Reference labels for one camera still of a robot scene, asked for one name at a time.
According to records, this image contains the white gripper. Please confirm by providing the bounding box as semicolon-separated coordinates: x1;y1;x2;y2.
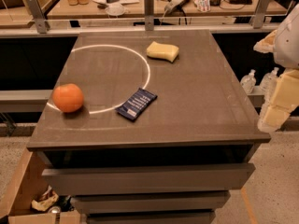
253;30;299;133

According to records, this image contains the orange fruit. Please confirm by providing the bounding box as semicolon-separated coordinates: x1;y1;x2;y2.
52;84;84;113

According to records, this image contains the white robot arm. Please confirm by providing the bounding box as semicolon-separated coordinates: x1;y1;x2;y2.
253;4;299;133

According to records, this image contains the blue rxbar blueberry wrapper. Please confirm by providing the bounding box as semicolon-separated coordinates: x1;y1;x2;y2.
115;88;157;121

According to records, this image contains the clear plastic bottle right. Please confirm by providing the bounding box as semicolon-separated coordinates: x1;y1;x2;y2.
259;67;279;91

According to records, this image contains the clear plastic bottle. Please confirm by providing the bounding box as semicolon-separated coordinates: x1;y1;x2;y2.
240;69;256;94
259;67;279;91

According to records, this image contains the clear plastic bottle left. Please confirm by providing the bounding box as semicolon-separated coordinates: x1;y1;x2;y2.
240;69;256;94

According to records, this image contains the colourful small box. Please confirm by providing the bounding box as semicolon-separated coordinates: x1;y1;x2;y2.
193;0;210;12

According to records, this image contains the yellow sponge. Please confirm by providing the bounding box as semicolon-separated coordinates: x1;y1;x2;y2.
146;41;179;63

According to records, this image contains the grey drawer cabinet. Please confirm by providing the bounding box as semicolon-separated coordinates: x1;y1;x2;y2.
28;29;269;224

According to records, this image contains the grey power strip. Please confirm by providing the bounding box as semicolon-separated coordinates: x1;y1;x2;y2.
164;0;189;14

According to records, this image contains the white bowl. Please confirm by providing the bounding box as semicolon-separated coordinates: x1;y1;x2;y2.
105;5;125;17

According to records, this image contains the metal railing with brackets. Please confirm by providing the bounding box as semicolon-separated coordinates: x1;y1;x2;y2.
0;0;299;37

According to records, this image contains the crumpled paper bag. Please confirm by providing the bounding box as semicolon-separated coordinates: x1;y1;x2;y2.
31;186;59;212

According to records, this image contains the cardboard box with trash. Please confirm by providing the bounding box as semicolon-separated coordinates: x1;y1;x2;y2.
0;149;81;224

